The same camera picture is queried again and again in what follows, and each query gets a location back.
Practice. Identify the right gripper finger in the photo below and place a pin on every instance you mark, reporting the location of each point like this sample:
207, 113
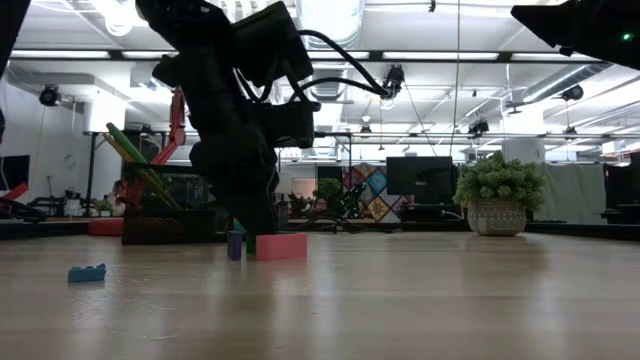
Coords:
260, 190
220, 170

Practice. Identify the green eraser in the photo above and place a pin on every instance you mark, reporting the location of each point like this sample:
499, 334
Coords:
250, 244

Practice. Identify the pink eraser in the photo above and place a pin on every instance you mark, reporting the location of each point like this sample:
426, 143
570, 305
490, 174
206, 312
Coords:
281, 246

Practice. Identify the purple eraser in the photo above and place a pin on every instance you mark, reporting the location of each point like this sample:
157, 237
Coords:
234, 245

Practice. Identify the teal pencil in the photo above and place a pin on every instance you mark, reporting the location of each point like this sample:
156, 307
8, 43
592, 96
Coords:
122, 139

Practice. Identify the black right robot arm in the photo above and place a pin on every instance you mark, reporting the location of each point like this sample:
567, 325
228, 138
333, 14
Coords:
590, 25

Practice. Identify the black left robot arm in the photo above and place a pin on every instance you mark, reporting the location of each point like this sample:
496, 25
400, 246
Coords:
10, 25

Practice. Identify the black mesh desk organizer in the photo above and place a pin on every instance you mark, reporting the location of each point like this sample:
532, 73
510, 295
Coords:
165, 227

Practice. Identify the red desk lamp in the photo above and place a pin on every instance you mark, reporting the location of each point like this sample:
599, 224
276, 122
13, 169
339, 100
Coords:
176, 120

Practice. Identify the small green plant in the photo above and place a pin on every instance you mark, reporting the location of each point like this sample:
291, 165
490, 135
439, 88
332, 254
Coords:
329, 189

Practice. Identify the person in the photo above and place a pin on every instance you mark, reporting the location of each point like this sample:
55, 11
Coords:
117, 192

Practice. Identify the colourful patchwork panel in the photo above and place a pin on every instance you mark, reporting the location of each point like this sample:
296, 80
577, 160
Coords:
375, 195

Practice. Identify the large black monitor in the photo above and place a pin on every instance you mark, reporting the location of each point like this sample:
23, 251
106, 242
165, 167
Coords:
420, 180

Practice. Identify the black rig light bar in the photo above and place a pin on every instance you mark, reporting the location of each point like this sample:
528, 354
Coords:
375, 55

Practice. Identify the small blue block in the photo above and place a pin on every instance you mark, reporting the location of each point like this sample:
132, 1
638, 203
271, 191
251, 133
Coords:
87, 274

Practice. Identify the small black monitor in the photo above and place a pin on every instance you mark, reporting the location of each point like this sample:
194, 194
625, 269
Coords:
14, 172

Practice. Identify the red angled bar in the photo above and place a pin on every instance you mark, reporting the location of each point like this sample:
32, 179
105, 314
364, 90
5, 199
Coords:
12, 192

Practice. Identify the green plant in patterned pot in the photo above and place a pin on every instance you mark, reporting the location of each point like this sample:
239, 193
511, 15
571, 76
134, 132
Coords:
497, 185

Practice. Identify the grey fabric partition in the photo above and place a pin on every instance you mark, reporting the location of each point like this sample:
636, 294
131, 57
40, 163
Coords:
575, 192

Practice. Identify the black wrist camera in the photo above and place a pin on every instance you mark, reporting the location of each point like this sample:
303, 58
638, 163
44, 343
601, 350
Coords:
290, 122

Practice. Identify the shiny corrugated ventilation duct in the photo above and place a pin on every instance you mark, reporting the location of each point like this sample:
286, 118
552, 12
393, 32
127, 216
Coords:
332, 15

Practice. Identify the black dome camera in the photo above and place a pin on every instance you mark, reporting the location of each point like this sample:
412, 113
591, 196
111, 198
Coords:
392, 82
572, 92
50, 95
478, 127

